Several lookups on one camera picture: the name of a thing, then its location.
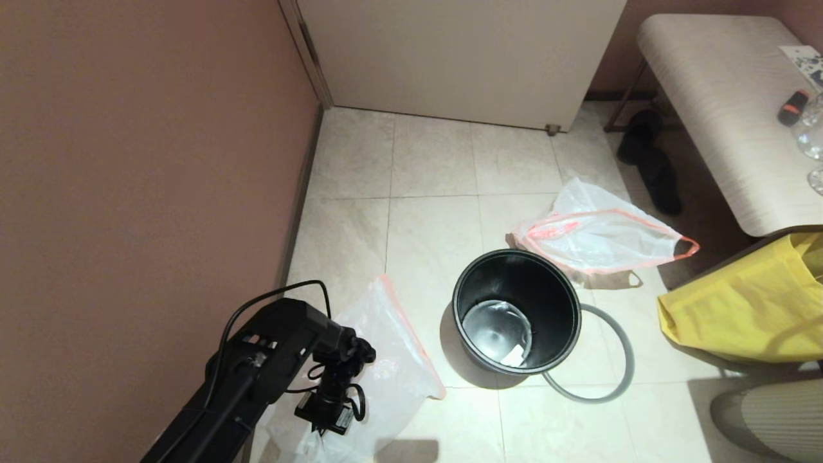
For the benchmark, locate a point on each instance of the black slipper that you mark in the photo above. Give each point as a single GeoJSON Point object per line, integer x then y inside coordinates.
{"type": "Point", "coordinates": [662, 185]}
{"type": "Point", "coordinates": [636, 138]}

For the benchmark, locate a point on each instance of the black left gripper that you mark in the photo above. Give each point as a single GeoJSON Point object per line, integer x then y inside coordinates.
{"type": "Point", "coordinates": [335, 384]}

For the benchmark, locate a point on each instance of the clear plastic bag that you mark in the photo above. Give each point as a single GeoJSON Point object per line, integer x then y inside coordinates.
{"type": "Point", "coordinates": [591, 235]}

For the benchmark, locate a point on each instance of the thin metal bench leg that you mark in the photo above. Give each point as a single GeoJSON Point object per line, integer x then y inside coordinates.
{"type": "Point", "coordinates": [627, 96]}

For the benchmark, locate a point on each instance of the clear glass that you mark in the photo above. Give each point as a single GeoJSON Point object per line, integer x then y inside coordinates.
{"type": "Point", "coordinates": [818, 180]}
{"type": "Point", "coordinates": [813, 132]}

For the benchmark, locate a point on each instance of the white paper scrap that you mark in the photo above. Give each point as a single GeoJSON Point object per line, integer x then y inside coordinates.
{"type": "Point", "coordinates": [514, 355]}

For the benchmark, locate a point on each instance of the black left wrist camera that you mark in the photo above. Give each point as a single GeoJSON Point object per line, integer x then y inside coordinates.
{"type": "Point", "coordinates": [325, 415]}

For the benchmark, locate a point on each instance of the white door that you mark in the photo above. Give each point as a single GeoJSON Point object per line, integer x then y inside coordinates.
{"type": "Point", "coordinates": [463, 58]}

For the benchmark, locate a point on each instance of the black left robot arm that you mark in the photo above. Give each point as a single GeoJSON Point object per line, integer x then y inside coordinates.
{"type": "Point", "coordinates": [257, 373]}

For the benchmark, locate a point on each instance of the grey ribbed cushion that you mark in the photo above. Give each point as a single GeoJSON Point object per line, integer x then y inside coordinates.
{"type": "Point", "coordinates": [771, 418]}

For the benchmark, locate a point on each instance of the small metal door stopper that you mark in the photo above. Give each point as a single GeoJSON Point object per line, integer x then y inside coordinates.
{"type": "Point", "coordinates": [551, 130]}

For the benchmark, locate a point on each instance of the small black red object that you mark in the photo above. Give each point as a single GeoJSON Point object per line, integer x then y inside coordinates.
{"type": "Point", "coordinates": [793, 108]}

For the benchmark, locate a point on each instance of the yellow fabric bag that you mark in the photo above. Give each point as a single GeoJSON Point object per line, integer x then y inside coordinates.
{"type": "Point", "coordinates": [746, 308]}

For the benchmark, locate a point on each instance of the white blue printed card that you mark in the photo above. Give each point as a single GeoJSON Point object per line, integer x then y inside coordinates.
{"type": "Point", "coordinates": [807, 61]}

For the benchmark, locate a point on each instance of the black round trash bin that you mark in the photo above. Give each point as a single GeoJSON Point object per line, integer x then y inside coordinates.
{"type": "Point", "coordinates": [553, 302]}

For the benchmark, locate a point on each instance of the beige wood grain bench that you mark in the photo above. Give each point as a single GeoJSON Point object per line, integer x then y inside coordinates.
{"type": "Point", "coordinates": [726, 109]}

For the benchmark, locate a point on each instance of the white door frame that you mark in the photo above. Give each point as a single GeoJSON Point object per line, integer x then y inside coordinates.
{"type": "Point", "coordinates": [305, 45]}

